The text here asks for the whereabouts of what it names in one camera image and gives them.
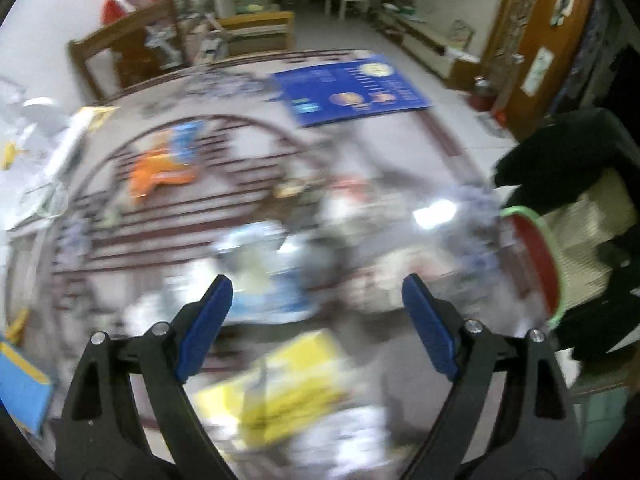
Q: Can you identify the wooden lattice partition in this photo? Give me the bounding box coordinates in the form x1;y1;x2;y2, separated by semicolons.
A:
482;0;551;86

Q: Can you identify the white side table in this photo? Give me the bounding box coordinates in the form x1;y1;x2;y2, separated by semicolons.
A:
325;0;371;21

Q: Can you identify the dark wooden chair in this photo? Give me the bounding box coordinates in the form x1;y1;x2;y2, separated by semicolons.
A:
67;0;193;103

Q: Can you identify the newspaper ball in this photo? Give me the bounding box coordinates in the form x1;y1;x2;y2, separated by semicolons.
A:
320;175;396;226
345;245;451;316

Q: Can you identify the yellow cardboard box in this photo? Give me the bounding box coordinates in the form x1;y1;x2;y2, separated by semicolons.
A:
192;330;361;451

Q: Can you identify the blue printed booklet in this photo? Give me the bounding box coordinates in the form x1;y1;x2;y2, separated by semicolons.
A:
270;57;433;128

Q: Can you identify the black jacket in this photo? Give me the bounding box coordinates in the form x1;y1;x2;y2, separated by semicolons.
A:
492;107;640;361

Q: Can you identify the red bin with green rim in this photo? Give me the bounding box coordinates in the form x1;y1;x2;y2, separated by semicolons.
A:
500;206;568;331

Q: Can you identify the wooden television cabinet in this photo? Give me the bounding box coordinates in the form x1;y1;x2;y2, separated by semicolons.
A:
375;5;481;91

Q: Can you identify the small framed picture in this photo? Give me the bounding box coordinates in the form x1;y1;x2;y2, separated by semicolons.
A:
447;19;476;51

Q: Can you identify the black gold snack packet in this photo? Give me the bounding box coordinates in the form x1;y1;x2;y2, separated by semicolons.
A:
272;177;326;201

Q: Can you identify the wooden sofa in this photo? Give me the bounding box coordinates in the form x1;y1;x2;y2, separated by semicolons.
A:
200;0;296;58

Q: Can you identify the beige cushioned chair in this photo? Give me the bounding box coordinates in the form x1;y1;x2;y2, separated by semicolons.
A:
542;170;636;311

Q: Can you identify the red basket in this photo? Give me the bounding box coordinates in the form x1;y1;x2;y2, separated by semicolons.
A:
101;0;161;23

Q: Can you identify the orange snack wrapper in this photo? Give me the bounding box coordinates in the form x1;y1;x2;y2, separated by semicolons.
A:
127;120;206;201

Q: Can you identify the white folding rack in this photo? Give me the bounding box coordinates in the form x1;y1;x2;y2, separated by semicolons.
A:
145;0;236;66

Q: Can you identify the blue white carton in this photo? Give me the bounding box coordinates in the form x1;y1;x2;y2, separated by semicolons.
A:
210;222;331;323

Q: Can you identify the red bucket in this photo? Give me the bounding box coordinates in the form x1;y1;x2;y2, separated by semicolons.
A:
467;75;498;113

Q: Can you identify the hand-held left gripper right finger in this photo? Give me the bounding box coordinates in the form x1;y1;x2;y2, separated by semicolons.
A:
401;273;584;480

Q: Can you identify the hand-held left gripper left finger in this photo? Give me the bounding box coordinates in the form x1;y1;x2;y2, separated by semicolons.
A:
54;274;236;480

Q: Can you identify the small yellow toy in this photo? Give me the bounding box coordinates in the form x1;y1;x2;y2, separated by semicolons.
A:
0;142;23;171

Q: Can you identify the colourful cardboard box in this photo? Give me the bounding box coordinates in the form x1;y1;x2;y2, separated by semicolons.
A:
0;340;53;436

